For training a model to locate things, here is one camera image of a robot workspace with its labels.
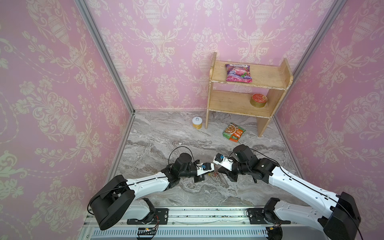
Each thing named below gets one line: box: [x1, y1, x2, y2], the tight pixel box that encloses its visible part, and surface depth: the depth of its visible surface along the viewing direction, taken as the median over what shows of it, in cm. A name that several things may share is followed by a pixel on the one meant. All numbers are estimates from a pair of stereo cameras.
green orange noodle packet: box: [222, 122, 246, 143], surface depth 108 cm
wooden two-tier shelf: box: [205, 52, 294, 138], surface depth 86 cm
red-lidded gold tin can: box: [250, 93, 268, 108], surface depth 96 cm
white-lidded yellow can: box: [192, 116, 203, 130], surface depth 110 cm
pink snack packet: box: [225, 64, 253, 83], surface depth 77 cm
